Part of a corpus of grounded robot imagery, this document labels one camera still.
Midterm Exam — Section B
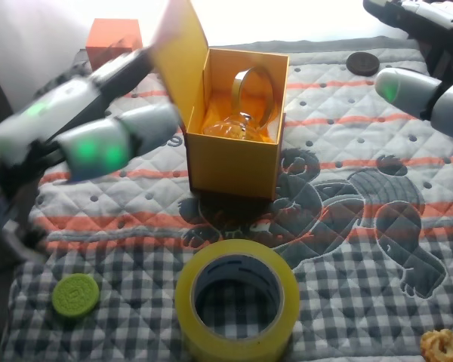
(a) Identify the green round cookie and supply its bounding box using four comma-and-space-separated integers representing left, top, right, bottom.
51, 274, 100, 322

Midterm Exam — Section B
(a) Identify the grey quilt with bear print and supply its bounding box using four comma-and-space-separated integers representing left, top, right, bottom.
0, 35, 453, 362

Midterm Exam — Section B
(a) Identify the golden ring biscuit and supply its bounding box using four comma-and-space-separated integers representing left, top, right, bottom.
420, 327, 453, 362

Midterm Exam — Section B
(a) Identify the orange cube block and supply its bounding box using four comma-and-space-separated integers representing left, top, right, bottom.
85, 18, 143, 72

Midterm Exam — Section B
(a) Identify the brown round sandwich cookie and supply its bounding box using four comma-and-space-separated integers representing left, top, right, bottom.
346, 51, 381, 78

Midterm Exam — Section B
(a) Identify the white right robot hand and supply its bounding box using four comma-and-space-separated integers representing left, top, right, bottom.
362, 0, 453, 152

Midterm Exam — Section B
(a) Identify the yellow box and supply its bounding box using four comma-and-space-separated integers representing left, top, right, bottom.
150, 0, 291, 201

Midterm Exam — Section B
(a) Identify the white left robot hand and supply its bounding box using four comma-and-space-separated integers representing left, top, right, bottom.
0, 47, 183, 183

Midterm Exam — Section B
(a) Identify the silver metal ring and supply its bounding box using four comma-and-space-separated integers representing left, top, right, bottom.
202, 66, 279, 143

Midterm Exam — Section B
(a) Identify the yellow clear tape roll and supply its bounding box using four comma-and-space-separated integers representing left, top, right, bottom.
174, 238, 301, 362

